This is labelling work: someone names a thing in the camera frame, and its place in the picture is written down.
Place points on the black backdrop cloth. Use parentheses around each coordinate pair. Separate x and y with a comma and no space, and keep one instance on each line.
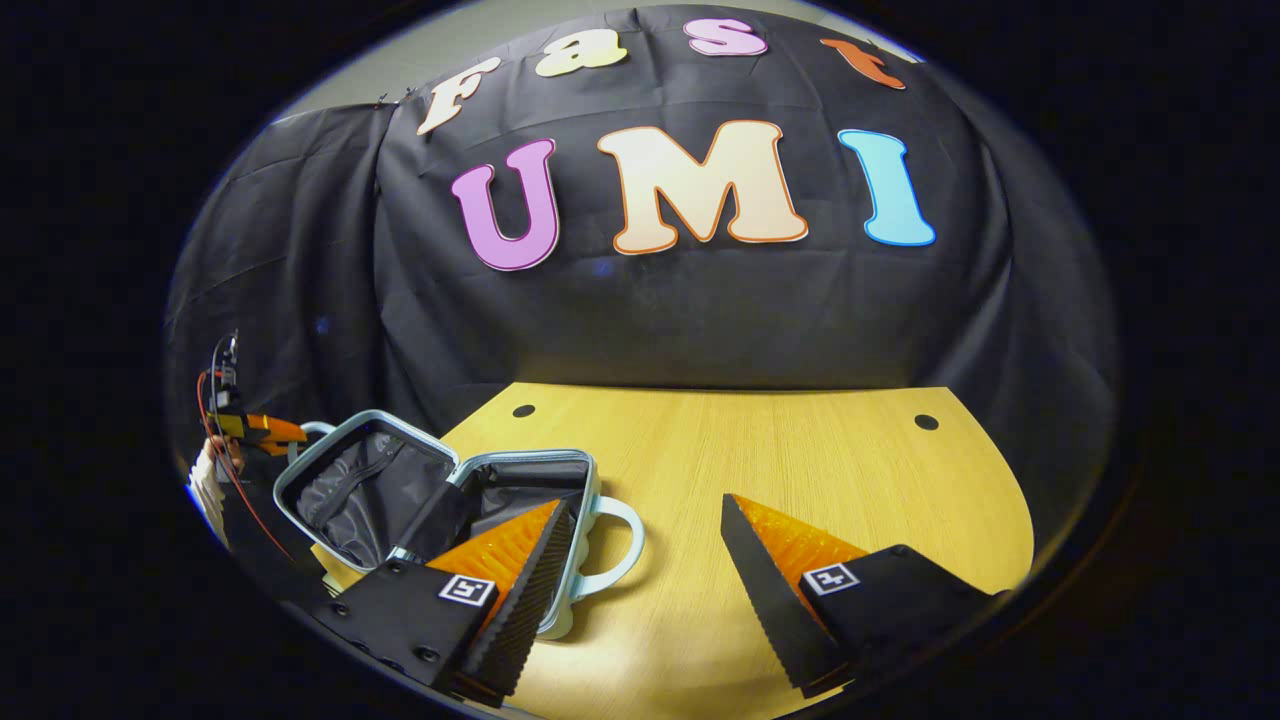
(700,320)

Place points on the light blue suitcase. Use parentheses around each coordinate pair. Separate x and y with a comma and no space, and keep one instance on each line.
(360,500)

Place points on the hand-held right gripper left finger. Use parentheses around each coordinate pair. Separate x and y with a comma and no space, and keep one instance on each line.
(530,600)

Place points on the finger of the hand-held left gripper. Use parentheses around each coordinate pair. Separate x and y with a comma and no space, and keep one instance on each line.
(270,432)

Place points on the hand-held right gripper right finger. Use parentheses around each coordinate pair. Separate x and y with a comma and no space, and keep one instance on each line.
(770,610)

